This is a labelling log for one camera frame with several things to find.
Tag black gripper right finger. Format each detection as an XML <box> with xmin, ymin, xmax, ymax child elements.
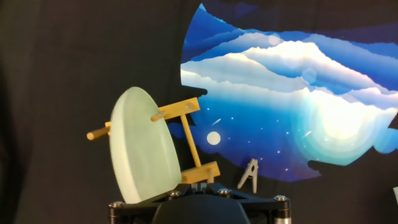
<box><xmin>200</xmin><ymin>182</ymin><xmax>292</xmax><ymax>224</ymax></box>

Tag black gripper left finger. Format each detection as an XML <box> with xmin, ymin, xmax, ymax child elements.
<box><xmin>108</xmin><ymin>183</ymin><xmax>200</xmax><ymax>224</ymax></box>

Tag pale green plate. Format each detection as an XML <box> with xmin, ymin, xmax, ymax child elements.
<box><xmin>109</xmin><ymin>86</ymin><xmax>183</xmax><ymax>205</ymax></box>

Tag wooden dish rack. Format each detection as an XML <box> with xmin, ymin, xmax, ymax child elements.
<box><xmin>86</xmin><ymin>96</ymin><xmax>221</xmax><ymax>185</ymax></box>

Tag black cloth with blue print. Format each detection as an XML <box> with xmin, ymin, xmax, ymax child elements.
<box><xmin>0</xmin><ymin>0</ymin><xmax>398</xmax><ymax>224</ymax></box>

